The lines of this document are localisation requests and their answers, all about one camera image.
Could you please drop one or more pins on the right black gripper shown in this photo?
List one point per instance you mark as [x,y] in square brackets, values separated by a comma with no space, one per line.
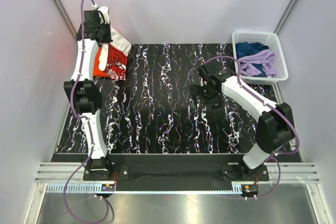
[196,90]

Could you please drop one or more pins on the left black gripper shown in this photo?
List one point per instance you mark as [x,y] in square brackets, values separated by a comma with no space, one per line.
[106,25]

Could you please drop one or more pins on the white t shirt red print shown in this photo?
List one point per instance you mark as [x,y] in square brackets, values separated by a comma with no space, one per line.
[117,52]

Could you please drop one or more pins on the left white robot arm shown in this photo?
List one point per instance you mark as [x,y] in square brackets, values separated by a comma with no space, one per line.
[84,97]

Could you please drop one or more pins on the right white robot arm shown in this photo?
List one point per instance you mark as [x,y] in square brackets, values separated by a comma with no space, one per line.
[275,126]

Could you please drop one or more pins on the folded orange t shirt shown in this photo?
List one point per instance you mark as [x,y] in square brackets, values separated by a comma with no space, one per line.
[100,63]

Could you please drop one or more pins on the dark blue t shirt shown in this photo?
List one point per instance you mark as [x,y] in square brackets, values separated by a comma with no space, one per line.
[243,50]

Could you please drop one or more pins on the white plastic laundry basket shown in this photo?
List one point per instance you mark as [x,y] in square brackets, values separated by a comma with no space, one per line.
[267,39]

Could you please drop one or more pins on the lilac t shirt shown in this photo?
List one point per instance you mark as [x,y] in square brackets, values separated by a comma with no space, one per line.
[266,58]

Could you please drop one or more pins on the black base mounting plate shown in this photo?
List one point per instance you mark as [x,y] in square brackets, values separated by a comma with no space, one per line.
[192,169]

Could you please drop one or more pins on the slotted cable duct rail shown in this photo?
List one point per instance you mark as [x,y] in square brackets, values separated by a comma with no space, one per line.
[146,188]

